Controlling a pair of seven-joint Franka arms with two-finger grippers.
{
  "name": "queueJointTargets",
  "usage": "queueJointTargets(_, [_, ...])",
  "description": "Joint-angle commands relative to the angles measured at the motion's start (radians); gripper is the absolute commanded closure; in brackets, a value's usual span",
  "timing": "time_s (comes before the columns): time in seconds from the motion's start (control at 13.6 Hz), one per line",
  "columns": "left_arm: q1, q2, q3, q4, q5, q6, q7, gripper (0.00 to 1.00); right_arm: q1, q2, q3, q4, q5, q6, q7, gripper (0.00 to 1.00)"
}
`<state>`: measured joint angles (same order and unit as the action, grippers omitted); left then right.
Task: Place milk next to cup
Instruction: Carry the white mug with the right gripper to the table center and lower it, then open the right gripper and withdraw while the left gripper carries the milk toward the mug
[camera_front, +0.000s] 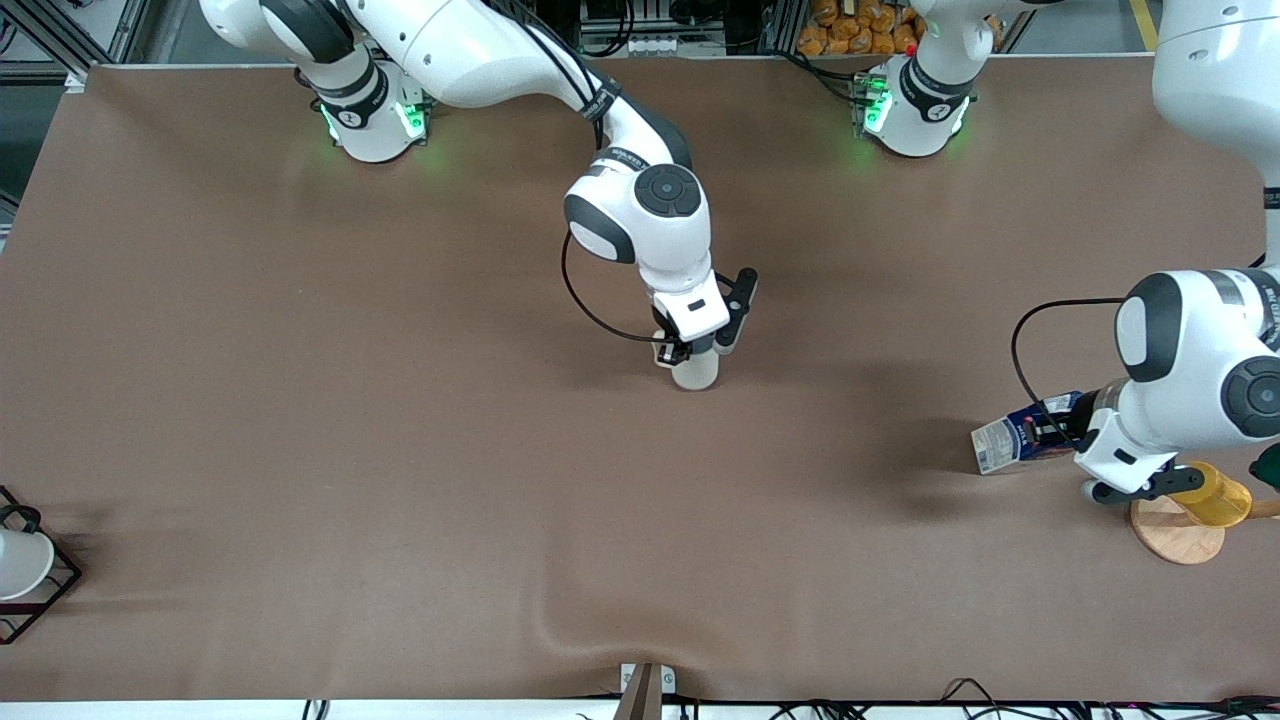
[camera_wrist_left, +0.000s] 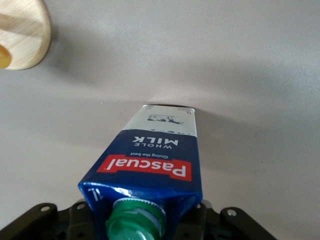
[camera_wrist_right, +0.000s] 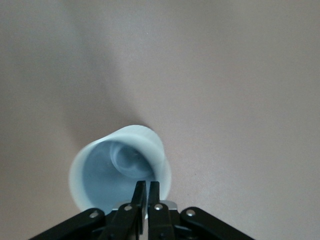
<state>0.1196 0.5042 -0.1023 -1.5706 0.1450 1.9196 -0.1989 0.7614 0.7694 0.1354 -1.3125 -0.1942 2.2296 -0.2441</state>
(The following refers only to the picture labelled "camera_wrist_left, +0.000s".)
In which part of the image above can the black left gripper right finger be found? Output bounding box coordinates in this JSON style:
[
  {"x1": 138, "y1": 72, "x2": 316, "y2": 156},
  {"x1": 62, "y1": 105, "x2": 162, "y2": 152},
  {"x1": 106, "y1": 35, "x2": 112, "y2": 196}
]
[{"x1": 174, "y1": 199, "x2": 277, "y2": 240}]

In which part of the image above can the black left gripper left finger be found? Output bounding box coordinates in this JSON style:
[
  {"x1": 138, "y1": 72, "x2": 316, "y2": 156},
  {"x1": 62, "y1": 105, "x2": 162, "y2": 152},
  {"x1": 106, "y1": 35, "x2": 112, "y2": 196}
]
[{"x1": 0, "y1": 198, "x2": 101, "y2": 240}]

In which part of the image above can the blue white milk carton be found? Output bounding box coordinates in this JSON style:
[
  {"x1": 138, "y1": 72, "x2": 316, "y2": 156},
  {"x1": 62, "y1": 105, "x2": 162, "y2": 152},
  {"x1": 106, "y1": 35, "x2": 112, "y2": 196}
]
[{"x1": 77, "y1": 104, "x2": 204, "y2": 240}]

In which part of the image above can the yellow cup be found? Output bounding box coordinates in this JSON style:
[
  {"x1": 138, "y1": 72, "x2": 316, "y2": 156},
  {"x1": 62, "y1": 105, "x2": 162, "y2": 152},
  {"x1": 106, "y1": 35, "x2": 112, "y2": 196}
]
[{"x1": 0, "y1": 44, "x2": 13, "y2": 70}]

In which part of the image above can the brown table cover sheet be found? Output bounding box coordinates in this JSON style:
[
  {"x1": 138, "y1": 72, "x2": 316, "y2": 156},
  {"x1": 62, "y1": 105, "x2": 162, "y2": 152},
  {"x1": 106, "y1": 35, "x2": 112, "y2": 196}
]
[{"x1": 0, "y1": 0, "x2": 320, "y2": 240}]

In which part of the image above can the round wooden mug stand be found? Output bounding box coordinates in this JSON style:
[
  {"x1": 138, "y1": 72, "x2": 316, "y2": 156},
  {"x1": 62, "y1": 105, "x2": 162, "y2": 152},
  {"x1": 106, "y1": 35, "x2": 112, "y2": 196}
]
[{"x1": 0, "y1": 0, "x2": 53, "y2": 71}]

